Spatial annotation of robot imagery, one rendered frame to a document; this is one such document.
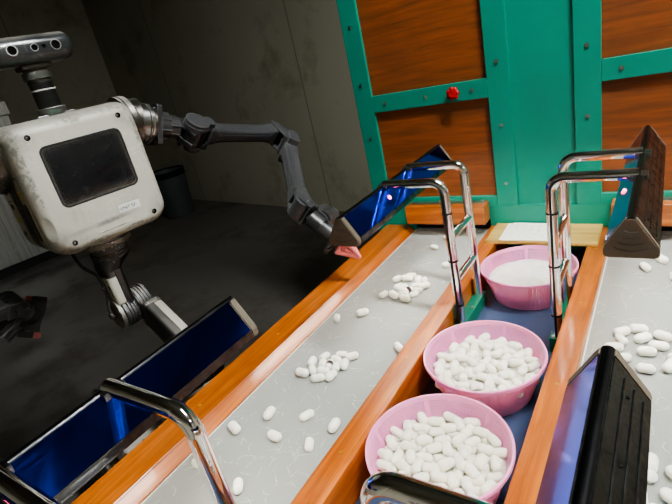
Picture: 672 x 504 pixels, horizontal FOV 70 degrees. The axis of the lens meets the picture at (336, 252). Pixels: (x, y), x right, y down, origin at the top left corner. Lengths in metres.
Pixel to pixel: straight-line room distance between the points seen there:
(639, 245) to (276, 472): 0.76
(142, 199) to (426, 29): 1.04
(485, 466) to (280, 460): 0.39
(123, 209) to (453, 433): 1.00
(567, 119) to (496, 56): 0.29
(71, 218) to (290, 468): 0.82
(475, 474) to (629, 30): 1.21
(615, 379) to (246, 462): 0.74
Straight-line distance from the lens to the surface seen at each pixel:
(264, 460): 1.06
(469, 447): 0.98
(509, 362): 1.17
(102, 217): 1.41
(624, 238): 0.91
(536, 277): 1.51
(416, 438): 1.00
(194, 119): 1.62
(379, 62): 1.83
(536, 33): 1.65
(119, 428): 0.72
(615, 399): 0.53
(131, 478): 1.14
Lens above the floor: 1.45
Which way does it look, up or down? 22 degrees down
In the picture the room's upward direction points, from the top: 13 degrees counter-clockwise
